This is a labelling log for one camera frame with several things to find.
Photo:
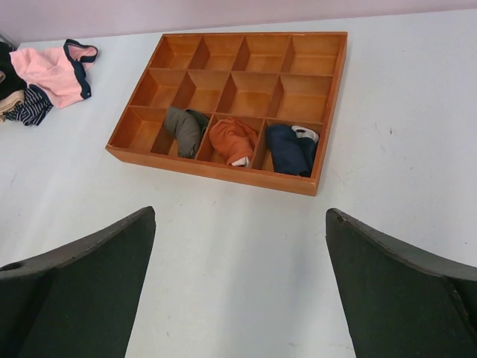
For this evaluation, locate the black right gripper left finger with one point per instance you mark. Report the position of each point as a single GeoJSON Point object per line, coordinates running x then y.
{"type": "Point", "coordinates": [81, 299]}

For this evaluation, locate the pink underwear navy trim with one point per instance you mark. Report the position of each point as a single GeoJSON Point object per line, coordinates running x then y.
{"type": "Point", "coordinates": [59, 73]}

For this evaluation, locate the navy striped underwear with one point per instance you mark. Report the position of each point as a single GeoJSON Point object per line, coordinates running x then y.
{"type": "Point", "coordinates": [32, 110]}

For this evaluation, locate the navy rolled underwear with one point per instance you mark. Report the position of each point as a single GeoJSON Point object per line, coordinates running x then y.
{"type": "Point", "coordinates": [293, 149]}

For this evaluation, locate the wooden compartment tray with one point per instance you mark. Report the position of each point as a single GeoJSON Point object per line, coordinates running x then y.
{"type": "Point", "coordinates": [259, 79]}

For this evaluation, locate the beige underwear in pile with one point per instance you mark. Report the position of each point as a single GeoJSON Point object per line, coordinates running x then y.
{"type": "Point", "coordinates": [12, 93]}

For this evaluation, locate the orange rolled underwear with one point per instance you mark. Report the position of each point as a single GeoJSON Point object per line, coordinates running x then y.
{"type": "Point", "coordinates": [234, 141]}

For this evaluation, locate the grey rolled underwear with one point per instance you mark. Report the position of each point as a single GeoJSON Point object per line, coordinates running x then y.
{"type": "Point", "coordinates": [187, 127]}

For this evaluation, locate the black underwear in pile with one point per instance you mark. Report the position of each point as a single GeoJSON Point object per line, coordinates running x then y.
{"type": "Point", "coordinates": [9, 74]}

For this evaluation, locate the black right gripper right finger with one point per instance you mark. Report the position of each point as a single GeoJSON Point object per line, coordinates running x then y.
{"type": "Point", "coordinates": [400, 300]}

